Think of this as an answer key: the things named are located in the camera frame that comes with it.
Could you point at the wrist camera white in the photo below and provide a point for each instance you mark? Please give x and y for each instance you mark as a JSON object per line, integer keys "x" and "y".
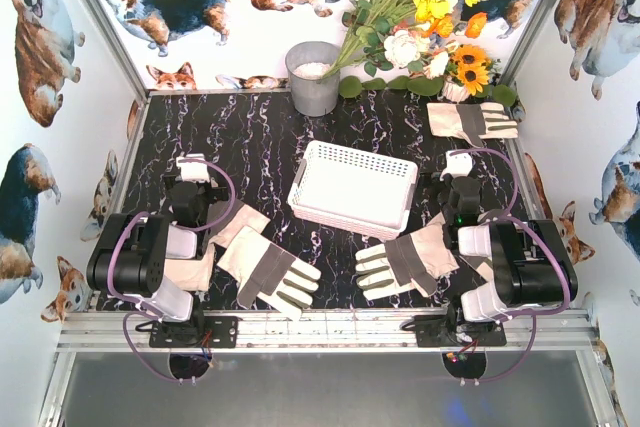
{"x": 457, "y": 164}
{"x": 192, "y": 168}

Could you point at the right edge work glove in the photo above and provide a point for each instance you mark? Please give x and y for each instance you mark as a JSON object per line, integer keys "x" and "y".
{"x": 481, "y": 265}

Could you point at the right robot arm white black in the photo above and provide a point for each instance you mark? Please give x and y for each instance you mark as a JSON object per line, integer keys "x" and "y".
{"x": 530, "y": 273}

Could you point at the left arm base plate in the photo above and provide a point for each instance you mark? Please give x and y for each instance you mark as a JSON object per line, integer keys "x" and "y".
{"x": 209, "y": 332}

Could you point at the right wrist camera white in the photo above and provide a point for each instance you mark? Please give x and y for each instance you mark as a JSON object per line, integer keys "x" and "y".
{"x": 457, "y": 164}

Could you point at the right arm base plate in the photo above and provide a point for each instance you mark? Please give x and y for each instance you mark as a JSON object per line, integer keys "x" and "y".
{"x": 436, "y": 331}

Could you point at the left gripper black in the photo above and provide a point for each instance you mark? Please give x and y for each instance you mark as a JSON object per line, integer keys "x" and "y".
{"x": 189, "y": 186}

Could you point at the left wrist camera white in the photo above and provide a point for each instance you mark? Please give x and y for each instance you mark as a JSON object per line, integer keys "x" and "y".
{"x": 192, "y": 168}

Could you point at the grey metal bucket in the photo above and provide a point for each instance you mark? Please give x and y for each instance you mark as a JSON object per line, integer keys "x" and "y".
{"x": 313, "y": 82}

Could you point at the white plastic storage basket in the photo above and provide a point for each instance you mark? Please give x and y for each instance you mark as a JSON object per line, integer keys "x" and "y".
{"x": 353, "y": 190}

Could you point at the artificial flower bouquet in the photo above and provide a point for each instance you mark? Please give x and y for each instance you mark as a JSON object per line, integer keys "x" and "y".
{"x": 430, "y": 39}

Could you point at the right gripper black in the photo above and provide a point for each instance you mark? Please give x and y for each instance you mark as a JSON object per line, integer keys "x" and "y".
{"x": 460, "y": 183}

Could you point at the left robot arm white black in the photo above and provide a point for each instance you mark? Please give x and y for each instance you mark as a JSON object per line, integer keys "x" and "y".
{"x": 156, "y": 262}

